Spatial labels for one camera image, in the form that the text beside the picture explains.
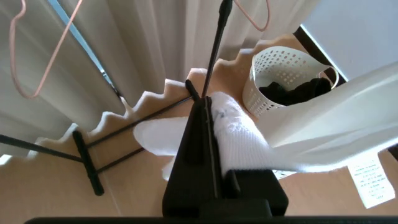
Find white printed t-shirt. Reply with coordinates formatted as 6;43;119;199
132;60;398;209

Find black garment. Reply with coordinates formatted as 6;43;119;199
259;77;332;106

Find white laundry basket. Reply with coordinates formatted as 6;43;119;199
242;45;340;119

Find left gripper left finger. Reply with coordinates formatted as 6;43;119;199
162;96;218;217

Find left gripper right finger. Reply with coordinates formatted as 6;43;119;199
206;96;289;217

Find black clothes rack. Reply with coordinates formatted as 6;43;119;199
0;0;234;197

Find pink clothes hanger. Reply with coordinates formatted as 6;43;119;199
233;0;271;32
9;0;84;100

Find beige curtain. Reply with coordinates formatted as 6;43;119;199
0;0;321;159

